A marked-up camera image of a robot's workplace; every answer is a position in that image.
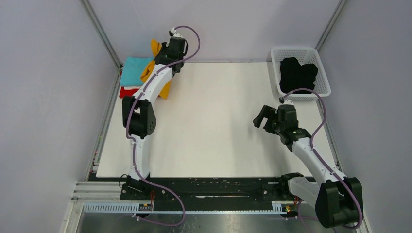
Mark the folded red t shirt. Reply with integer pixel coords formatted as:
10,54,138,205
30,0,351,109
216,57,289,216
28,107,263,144
119,87,139,99

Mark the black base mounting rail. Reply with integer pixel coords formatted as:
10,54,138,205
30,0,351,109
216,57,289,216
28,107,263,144
88,172,342,212

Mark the left controller board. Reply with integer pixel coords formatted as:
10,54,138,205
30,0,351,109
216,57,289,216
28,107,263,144
138,201,154,212

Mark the folded white t shirt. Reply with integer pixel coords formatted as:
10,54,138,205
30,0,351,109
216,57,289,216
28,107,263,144
123,85,142,90

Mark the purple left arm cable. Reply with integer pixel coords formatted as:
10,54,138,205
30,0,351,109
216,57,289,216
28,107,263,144
124,25,202,227

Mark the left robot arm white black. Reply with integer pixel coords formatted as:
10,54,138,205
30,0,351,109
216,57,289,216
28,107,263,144
122,34,189,200

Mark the white plastic laundry basket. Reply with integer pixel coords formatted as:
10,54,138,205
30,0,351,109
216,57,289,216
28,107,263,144
270,46,331,101

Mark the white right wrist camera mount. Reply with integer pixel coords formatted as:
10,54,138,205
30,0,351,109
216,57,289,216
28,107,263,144
279,99,294,106

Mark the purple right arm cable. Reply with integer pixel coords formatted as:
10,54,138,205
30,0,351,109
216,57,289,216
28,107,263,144
279,88,364,233

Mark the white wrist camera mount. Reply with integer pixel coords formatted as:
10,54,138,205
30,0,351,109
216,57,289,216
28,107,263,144
279,99,294,106
169,27,183,38

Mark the folded cyan t shirt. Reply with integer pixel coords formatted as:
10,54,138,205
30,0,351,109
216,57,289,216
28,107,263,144
120,57,154,87

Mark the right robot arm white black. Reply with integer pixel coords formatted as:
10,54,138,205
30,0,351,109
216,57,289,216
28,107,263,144
253,103,364,229

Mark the right aluminium corner post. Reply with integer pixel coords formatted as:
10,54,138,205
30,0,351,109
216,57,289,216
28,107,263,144
315,0,348,51

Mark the yellow t shirt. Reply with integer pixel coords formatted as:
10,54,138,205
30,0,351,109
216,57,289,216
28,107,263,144
140,38,172,100

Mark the white slotted cable duct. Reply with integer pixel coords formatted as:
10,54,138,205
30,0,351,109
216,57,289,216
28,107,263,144
83,201,287,215

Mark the aluminium corner post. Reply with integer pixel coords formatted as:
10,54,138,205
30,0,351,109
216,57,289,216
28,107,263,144
80,0,123,69
315,0,348,51

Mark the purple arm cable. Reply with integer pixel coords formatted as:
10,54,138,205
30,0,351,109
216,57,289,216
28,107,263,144
124,25,202,227
279,88,364,233

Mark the left aluminium corner post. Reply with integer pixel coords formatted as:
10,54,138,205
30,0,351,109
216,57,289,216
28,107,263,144
80,0,123,69

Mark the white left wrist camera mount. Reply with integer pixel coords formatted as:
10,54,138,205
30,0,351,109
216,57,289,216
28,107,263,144
169,27,183,38

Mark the controller board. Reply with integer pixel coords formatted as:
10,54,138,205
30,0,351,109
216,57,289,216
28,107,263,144
138,201,154,212
281,204,296,213

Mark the right controller board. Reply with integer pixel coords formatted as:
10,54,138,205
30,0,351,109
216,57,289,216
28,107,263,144
281,204,296,213

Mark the black t shirt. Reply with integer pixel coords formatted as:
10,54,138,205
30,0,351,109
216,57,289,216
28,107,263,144
279,57,318,93

